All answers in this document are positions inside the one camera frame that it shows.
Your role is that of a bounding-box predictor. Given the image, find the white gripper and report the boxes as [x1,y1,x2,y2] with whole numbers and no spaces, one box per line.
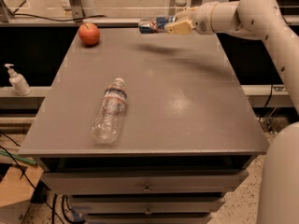
[164,2,217,35]

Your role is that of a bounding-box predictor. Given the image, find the red bull can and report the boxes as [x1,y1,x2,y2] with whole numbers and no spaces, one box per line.
[138,16,176,34]

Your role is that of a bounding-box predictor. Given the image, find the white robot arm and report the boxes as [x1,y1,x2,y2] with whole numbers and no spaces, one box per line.
[165,0,299,224]

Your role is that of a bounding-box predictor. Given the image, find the red apple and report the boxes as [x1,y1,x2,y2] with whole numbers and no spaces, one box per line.
[78,22,100,46]

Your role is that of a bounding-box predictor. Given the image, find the grey drawer cabinet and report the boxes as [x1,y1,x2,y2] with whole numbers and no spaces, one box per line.
[21,29,268,224]

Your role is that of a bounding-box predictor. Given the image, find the clear plastic water bottle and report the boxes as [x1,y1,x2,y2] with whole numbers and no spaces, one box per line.
[92,77,127,145]

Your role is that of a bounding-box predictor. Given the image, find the white pump dispenser bottle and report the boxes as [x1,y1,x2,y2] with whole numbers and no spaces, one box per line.
[5,63,31,96]

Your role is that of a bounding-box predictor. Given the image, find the green rod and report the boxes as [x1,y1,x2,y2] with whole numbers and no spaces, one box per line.
[0,150,37,165]

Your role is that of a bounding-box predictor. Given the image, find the cardboard box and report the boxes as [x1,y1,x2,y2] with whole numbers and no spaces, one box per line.
[0,166,43,224]

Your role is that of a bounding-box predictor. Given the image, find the black cable on shelf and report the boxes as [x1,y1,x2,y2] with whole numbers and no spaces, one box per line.
[12,13,107,22]

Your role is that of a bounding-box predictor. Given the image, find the black floor cables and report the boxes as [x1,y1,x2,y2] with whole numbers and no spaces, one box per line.
[0,131,85,224]

